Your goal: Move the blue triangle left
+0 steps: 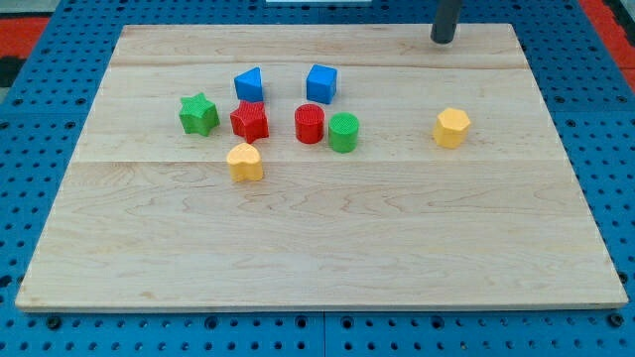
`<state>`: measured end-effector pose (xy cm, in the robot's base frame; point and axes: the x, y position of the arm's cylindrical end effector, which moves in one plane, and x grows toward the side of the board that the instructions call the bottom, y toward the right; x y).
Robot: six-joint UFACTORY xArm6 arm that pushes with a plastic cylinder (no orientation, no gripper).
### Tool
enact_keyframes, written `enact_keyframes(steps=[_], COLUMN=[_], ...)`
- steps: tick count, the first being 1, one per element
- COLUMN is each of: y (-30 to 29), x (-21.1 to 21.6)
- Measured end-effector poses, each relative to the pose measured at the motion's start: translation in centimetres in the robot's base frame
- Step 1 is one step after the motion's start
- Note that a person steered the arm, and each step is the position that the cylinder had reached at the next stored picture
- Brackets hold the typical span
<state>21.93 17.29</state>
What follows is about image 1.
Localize red star block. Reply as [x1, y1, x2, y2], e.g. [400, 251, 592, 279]
[230, 100, 269, 144]

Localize green star block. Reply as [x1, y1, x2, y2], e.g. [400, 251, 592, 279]
[179, 92, 220, 136]

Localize light wooden board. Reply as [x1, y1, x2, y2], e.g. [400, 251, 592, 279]
[16, 24, 628, 312]

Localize yellow heart block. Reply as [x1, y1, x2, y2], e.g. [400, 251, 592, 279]
[226, 143, 264, 181]

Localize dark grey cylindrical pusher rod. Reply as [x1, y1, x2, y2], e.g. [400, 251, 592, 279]
[431, 0, 463, 45]

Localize blue triangle block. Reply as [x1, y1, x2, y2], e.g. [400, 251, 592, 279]
[234, 66, 264, 102]

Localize green cylinder block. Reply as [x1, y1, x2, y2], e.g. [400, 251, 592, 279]
[328, 112, 359, 153]

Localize red cylinder block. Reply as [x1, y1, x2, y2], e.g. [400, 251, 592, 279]
[294, 104, 324, 144]

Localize blue cube block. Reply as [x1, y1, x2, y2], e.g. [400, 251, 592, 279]
[306, 64, 337, 104]

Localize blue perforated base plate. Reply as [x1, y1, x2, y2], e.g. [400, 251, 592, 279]
[1, 0, 634, 356]

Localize yellow hexagon block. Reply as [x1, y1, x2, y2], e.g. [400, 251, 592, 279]
[433, 108, 471, 149]

